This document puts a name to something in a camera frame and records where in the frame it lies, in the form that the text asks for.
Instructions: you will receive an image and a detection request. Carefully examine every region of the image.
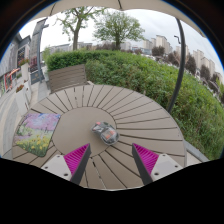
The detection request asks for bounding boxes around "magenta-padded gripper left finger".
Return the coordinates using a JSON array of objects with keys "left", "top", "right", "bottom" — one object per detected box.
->
[{"left": 40, "top": 143, "right": 93, "bottom": 186}]

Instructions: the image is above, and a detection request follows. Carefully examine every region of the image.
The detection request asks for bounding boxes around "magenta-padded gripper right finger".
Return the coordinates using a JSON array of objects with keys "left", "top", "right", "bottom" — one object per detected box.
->
[{"left": 131, "top": 143, "right": 184, "bottom": 186}]

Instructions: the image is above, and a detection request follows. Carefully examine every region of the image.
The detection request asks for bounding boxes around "grey patterned computer mouse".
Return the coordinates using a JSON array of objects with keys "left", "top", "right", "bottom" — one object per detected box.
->
[{"left": 90, "top": 121, "right": 120, "bottom": 146}]

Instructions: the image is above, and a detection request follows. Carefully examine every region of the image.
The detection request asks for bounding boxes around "flower landscape print mouse pad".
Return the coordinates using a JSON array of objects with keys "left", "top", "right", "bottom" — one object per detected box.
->
[{"left": 13, "top": 112, "right": 62, "bottom": 158}]

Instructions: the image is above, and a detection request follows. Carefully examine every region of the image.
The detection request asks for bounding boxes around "white planter with orange flowers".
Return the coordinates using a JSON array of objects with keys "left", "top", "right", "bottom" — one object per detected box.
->
[{"left": 14, "top": 83, "right": 33, "bottom": 116}]

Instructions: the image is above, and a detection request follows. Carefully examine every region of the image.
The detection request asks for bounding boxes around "green hedge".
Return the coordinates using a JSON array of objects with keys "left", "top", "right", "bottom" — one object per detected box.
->
[{"left": 45, "top": 49, "right": 224, "bottom": 161}]

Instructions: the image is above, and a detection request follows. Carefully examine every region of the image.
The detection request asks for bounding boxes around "brown slatted chair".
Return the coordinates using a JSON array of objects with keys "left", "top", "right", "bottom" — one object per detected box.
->
[{"left": 47, "top": 63, "right": 94, "bottom": 94}]

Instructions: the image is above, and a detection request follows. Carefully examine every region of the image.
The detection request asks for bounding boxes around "black curved umbrella pole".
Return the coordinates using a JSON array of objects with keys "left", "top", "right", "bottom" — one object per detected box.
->
[{"left": 165, "top": 18, "right": 186, "bottom": 114}]

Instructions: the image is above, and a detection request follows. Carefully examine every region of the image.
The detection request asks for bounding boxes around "white planter with red flowers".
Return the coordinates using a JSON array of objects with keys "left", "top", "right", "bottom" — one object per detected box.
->
[{"left": 18, "top": 58, "right": 31, "bottom": 81}]

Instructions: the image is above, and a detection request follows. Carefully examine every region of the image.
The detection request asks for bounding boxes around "grey shop building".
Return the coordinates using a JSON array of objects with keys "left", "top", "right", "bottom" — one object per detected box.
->
[{"left": 0, "top": 33, "right": 32, "bottom": 98}]

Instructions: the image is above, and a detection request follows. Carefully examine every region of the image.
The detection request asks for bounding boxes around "tall dark sign pillar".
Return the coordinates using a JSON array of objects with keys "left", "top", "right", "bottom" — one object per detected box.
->
[{"left": 29, "top": 18, "right": 49, "bottom": 85}]

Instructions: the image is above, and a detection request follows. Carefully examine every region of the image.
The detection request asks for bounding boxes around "group of apartment buildings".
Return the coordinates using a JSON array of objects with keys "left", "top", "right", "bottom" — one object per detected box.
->
[{"left": 119, "top": 34, "right": 224, "bottom": 84}]

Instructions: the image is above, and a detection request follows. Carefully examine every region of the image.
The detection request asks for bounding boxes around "sparse-leaved tree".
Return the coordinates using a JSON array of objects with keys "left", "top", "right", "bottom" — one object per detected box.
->
[{"left": 54, "top": 6, "right": 104, "bottom": 52}]

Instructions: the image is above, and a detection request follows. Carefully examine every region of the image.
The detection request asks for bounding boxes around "round leafy green tree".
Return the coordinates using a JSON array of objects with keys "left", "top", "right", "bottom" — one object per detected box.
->
[{"left": 93, "top": 11, "right": 146, "bottom": 51}]

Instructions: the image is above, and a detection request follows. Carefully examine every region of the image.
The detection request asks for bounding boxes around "beige umbrella canopy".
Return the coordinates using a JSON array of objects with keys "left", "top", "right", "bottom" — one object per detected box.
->
[{"left": 29, "top": 0, "right": 206, "bottom": 38}]

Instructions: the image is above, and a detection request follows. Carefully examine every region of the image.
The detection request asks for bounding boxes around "grey metal chair frame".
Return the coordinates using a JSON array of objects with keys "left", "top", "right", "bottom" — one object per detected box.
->
[{"left": 184, "top": 139, "right": 210, "bottom": 163}]

